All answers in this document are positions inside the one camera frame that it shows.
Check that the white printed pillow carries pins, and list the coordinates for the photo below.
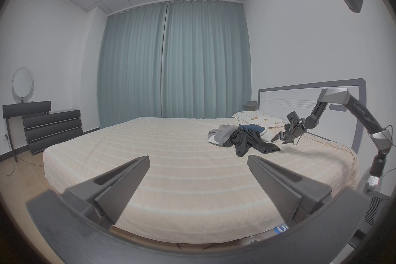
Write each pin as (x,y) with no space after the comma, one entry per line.
(256,117)

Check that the bed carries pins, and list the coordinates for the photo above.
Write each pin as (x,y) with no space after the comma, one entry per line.
(185,163)

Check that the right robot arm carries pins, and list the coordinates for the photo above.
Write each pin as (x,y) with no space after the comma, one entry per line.
(337,95)

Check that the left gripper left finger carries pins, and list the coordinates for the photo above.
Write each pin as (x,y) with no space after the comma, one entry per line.
(105,194)

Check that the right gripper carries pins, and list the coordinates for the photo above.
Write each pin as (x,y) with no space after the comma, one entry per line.
(290,134)

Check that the grey bedside table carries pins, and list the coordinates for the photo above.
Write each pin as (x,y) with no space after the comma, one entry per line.
(250,105)

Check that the round white framed mirror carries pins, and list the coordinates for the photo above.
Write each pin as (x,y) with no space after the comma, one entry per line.
(23,83)

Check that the pile of clothes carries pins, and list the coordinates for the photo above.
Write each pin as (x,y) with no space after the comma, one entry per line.
(244,140)

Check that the black dressing table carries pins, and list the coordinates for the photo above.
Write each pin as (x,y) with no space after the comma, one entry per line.
(24,108)

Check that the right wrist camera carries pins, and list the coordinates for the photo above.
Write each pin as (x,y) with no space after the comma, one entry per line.
(293,118)

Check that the blue-green curtain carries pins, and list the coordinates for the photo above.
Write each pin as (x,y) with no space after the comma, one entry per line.
(201,64)

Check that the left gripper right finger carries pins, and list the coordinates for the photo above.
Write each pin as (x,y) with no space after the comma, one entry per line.
(287,197)

